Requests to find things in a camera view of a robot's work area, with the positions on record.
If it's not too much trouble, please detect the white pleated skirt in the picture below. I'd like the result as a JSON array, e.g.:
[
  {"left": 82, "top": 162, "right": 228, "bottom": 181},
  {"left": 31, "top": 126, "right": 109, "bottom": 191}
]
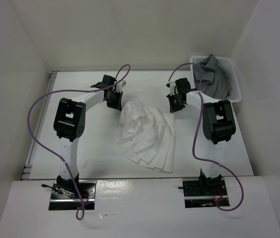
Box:
[{"left": 117, "top": 101, "right": 176, "bottom": 173}]

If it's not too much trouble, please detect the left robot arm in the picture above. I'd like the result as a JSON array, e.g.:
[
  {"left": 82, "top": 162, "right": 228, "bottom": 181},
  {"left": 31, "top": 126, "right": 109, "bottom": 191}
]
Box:
[{"left": 54, "top": 75, "right": 126, "bottom": 198}]

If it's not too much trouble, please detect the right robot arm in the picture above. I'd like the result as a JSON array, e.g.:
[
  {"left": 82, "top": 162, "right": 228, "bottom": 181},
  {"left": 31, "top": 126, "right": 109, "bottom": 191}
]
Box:
[{"left": 167, "top": 78, "right": 236, "bottom": 195}]

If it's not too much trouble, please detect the grey skirt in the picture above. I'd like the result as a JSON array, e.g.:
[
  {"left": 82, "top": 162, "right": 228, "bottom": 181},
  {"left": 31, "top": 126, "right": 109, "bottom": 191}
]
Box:
[{"left": 193, "top": 55, "right": 231, "bottom": 100}]

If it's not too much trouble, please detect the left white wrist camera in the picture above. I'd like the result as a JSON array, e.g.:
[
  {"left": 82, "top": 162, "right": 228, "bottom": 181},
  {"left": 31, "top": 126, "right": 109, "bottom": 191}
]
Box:
[{"left": 115, "top": 80, "right": 126, "bottom": 93}]

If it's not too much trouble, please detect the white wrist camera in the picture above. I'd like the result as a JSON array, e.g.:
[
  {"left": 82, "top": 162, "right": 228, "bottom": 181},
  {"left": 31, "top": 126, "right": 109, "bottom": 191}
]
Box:
[
  {"left": 115, "top": 80, "right": 126, "bottom": 93},
  {"left": 166, "top": 81, "right": 178, "bottom": 96}
]

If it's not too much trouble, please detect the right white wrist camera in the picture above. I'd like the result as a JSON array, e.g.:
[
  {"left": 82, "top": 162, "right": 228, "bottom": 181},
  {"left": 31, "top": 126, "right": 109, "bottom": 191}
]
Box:
[{"left": 166, "top": 81, "right": 178, "bottom": 96}]

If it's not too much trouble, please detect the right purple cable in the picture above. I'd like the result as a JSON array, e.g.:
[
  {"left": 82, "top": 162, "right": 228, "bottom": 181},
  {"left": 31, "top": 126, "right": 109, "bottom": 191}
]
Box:
[{"left": 167, "top": 63, "right": 245, "bottom": 211}]

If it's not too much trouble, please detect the purple cable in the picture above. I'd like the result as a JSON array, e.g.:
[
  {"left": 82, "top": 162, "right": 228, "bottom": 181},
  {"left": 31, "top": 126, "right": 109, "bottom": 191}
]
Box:
[
  {"left": 27, "top": 64, "right": 132, "bottom": 221},
  {"left": 167, "top": 63, "right": 245, "bottom": 211}
]

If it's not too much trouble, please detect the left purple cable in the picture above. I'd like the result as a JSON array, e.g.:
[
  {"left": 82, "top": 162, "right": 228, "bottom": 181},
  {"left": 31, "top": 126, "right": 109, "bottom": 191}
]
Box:
[{"left": 27, "top": 64, "right": 132, "bottom": 221}]

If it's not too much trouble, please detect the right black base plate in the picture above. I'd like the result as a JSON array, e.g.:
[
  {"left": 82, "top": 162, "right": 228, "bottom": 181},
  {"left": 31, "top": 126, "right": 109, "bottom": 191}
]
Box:
[{"left": 178, "top": 179, "right": 230, "bottom": 208}]

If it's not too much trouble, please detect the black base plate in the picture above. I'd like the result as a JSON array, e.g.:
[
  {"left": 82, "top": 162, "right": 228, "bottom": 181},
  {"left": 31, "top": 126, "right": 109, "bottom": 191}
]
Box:
[
  {"left": 49, "top": 180, "right": 96, "bottom": 211},
  {"left": 178, "top": 179, "right": 230, "bottom": 208}
]

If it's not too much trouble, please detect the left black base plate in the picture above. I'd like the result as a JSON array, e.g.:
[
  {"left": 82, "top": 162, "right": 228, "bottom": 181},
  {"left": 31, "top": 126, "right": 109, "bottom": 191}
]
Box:
[{"left": 49, "top": 180, "right": 96, "bottom": 211}]

